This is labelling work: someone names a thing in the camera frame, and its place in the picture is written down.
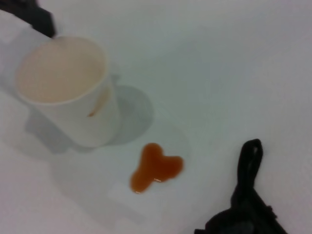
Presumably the white paper cup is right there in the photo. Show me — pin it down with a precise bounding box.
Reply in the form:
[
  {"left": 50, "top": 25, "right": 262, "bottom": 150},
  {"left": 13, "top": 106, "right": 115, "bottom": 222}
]
[{"left": 14, "top": 36, "right": 121, "bottom": 149}]

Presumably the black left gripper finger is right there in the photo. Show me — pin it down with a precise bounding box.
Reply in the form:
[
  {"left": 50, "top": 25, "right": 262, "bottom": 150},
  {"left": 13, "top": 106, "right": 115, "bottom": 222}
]
[{"left": 0, "top": 0, "right": 57, "bottom": 39}]

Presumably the brown liquid stain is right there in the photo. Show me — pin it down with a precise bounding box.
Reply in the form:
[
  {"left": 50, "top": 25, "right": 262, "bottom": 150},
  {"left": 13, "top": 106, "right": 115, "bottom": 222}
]
[{"left": 129, "top": 142, "right": 184, "bottom": 195}]

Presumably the blue-purple rag black trim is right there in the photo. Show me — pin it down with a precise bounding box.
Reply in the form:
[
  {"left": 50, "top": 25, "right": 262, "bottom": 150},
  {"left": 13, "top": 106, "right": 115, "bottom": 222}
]
[{"left": 194, "top": 138, "right": 288, "bottom": 234}]

